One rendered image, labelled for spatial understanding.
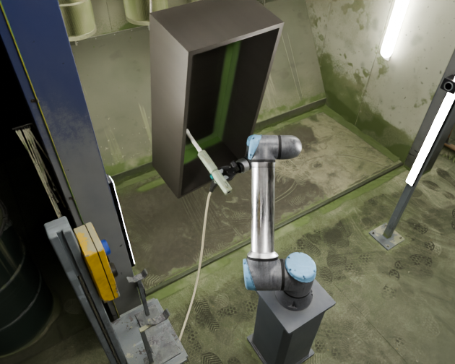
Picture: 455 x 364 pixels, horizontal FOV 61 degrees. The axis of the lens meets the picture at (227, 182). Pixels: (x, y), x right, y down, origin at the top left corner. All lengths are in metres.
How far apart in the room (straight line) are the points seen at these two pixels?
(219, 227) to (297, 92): 1.82
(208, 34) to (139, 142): 1.69
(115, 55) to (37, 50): 2.16
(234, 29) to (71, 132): 0.98
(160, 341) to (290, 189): 2.03
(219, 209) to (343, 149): 1.45
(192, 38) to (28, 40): 0.84
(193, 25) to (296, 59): 2.36
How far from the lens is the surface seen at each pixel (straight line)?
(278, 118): 4.10
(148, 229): 3.12
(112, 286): 1.29
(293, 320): 2.03
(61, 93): 1.43
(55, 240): 1.10
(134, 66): 3.51
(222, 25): 2.07
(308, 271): 1.86
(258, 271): 1.84
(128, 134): 3.45
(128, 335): 1.85
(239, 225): 3.10
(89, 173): 1.64
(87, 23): 3.05
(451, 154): 4.37
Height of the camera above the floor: 2.43
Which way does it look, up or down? 44 degrees down
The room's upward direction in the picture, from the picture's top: 1 degrees clockwise
